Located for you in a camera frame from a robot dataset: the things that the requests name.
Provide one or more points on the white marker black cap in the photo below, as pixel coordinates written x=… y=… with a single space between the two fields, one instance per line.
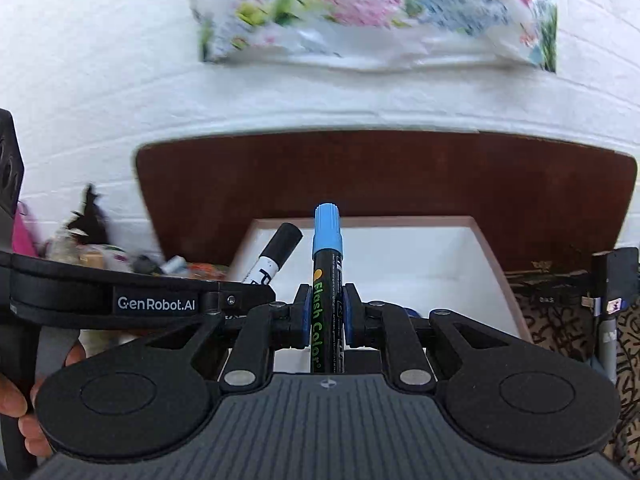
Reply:
x=270 y=260

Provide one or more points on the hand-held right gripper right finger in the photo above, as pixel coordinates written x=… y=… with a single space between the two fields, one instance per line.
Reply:
x=351 y=320

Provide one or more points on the pink thermos bottle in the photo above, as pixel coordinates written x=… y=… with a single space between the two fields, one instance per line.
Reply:
x=25 y=237

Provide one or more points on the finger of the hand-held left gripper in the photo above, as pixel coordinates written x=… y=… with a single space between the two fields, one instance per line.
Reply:
x=240 y=297

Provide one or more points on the brown cardboard box white inside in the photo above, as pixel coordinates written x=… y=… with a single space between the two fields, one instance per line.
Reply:
x=400 y=260

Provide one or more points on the person's left hand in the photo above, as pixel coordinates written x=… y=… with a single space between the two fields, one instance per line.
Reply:
x=12 y=397

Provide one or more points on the black liquid chalk marker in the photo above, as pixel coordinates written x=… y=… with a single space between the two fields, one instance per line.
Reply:
x=325 y=310

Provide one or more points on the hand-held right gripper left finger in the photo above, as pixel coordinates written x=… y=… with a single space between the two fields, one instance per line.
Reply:
x=303 y=320

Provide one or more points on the dark feather bundle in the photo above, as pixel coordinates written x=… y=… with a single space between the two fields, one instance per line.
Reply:
x=90 y=220

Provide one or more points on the floral plastic bag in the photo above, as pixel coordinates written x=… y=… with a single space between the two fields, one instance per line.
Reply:
x=360 y=0

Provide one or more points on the brown wooden table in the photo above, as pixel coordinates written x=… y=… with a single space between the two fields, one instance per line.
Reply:
x=350 y=175

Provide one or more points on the black tripod stand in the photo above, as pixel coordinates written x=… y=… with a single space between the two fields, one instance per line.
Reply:
x=615 y=280

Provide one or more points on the long clear snack packet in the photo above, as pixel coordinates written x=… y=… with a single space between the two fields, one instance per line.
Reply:
x=207 y=271

